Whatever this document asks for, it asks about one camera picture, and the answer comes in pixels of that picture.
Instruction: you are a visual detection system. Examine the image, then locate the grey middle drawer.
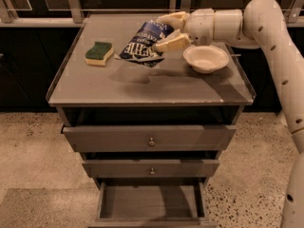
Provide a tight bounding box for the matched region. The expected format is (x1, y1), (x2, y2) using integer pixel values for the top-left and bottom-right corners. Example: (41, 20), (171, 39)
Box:
(83, 160), (219, 178)

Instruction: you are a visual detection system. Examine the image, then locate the grey bottom drawer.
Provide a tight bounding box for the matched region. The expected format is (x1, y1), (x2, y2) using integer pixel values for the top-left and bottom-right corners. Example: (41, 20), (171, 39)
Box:
(87, 180), (217, 228)

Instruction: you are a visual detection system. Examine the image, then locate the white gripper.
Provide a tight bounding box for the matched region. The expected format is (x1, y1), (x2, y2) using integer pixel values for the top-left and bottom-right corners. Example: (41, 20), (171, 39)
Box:
(152, 9), (215, 52)

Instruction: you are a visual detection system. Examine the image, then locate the round middle drawer knob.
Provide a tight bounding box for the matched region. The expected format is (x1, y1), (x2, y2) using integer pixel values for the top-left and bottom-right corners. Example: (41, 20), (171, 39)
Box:
(149, 168), (156, 176)

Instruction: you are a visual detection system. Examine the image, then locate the white paper bowl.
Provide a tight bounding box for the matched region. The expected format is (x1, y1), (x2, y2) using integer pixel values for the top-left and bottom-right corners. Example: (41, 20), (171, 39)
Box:
(183, 46), (229, 74)

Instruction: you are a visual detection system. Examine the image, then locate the grey drawer cabinet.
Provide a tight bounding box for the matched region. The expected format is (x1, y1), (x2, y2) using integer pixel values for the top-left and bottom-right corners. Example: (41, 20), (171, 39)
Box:
(46, 12), (257, 228)

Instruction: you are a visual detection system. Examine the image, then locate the green yellow sponge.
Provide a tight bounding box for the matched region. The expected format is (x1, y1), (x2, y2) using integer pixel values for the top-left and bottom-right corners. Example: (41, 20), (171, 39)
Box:
(85, 42), (114, 67)

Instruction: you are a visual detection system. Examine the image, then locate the grey drawer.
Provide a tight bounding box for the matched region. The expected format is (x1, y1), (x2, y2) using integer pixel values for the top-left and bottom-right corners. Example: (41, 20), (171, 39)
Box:
(87, 180), (217, 228)
(83, 160), (219, 178)
(63, 125), (236, 152)

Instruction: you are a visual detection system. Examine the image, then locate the blue chip bag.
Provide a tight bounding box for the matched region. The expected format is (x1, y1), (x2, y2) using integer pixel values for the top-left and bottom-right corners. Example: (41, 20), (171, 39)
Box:
(115, 20), (174, 67)

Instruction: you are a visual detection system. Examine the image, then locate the round drawer knob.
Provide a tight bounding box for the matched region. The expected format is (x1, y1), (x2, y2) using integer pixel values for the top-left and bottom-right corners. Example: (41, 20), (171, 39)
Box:
(148, 138), (156, 146)
(149, 168), (156, 176)

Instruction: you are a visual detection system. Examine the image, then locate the grey top drawer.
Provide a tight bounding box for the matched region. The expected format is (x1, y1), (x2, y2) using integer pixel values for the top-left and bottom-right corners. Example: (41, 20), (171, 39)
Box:
(63, 125), (236, 152)

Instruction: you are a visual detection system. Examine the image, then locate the round top drawer knob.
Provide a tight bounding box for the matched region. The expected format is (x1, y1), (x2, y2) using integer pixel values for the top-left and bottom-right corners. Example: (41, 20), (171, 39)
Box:
(148, 138), (156, 146)

